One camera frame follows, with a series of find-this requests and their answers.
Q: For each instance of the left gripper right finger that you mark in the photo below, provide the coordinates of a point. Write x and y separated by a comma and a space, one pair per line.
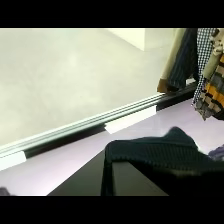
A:
130, 181

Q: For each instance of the beige garment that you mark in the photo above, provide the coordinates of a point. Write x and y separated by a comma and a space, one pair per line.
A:
173, 60

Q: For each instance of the silver frame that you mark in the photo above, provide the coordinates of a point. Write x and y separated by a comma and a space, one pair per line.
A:
83, 123

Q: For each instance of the purple garment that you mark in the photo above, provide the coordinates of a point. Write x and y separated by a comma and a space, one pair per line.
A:
218, 153

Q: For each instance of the dark striped garment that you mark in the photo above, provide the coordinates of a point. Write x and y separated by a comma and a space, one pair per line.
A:
185, 63

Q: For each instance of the dark navy knitted garment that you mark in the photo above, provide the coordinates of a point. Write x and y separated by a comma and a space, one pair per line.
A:
160, 153

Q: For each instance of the yellow striped garment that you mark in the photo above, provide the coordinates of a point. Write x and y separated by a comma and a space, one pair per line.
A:
215, 91

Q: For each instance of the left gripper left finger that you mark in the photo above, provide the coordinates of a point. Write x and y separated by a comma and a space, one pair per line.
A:
90, 180

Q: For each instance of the checked shirt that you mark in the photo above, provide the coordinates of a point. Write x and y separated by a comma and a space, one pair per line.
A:
204, 46

